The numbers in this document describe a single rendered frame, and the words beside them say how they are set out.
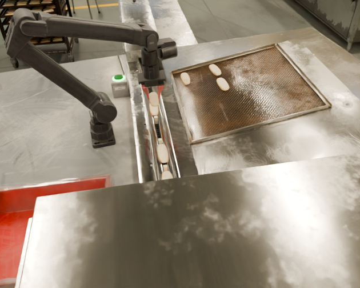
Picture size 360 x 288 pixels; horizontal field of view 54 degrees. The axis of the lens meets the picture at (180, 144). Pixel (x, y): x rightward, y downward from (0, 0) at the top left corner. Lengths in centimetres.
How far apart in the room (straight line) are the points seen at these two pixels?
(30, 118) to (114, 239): 119
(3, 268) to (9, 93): 94
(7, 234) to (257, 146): 80
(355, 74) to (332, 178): 137
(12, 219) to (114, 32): 65
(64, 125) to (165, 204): 106
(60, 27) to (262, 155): 72
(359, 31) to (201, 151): 296
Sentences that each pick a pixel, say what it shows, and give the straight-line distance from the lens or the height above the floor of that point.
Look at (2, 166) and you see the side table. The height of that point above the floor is 82.
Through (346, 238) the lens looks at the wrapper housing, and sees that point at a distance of 48.
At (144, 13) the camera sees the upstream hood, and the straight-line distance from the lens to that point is 223.
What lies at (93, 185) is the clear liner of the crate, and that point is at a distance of 110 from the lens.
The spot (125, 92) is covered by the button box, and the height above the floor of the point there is 84.
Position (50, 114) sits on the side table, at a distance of 159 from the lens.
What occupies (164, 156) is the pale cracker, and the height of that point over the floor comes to 86.
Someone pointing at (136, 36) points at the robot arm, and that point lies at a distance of 121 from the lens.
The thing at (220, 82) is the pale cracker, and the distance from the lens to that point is 146.
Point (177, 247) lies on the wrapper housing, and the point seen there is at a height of 130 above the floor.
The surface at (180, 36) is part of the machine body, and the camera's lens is 215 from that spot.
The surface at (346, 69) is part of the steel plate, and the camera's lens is 192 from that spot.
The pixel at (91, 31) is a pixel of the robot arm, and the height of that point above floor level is 124.
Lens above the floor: 167
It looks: 40 degrees down
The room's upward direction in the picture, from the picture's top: 2 degrees counter-clockwise
